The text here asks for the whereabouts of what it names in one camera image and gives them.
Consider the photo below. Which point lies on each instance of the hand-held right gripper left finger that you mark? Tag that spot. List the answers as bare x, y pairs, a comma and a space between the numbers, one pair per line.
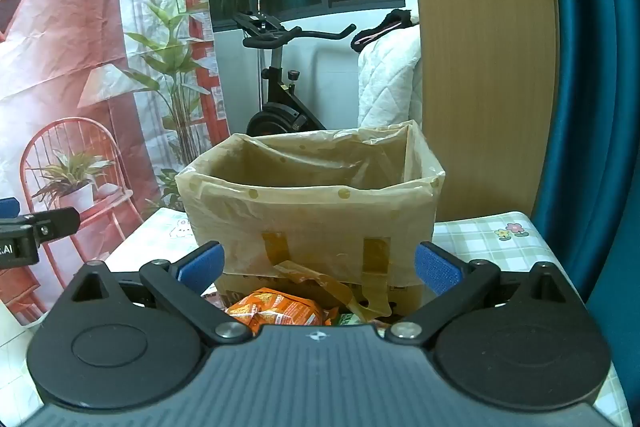
202, 267

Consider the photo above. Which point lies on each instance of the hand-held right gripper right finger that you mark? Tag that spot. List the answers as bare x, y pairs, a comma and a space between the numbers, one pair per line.
440, 269

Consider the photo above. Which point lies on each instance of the wooden panel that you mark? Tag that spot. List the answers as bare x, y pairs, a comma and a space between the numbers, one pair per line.
480, 57

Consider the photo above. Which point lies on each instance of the green snack packet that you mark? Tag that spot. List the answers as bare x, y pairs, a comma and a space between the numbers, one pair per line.
350, 319

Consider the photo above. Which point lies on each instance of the plastic-lined cardboard box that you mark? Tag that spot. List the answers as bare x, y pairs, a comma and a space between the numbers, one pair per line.
310, 217

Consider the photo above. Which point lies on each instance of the printed backdrop cloth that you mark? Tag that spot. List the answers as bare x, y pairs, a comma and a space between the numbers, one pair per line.
75, 7

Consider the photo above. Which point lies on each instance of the checkered tablecloth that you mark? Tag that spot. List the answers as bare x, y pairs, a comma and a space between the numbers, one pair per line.
475, 232

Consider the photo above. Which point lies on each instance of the teal curtain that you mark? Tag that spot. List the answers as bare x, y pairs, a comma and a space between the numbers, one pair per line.
600, 107

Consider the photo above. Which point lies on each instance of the white quilted blanket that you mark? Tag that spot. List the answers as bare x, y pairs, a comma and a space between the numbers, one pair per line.
390, 77

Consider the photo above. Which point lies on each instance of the black garment with pink stripe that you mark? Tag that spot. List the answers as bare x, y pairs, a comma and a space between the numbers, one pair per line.
395, 19

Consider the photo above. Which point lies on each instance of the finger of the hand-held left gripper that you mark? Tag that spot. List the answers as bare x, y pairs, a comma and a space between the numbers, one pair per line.
55, 222
9, 208

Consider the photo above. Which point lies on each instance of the black exercise bike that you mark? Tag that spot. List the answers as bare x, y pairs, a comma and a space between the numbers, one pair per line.
280, 107

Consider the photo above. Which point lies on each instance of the orange snack packet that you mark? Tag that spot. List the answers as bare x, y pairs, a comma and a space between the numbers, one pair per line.
270, 307

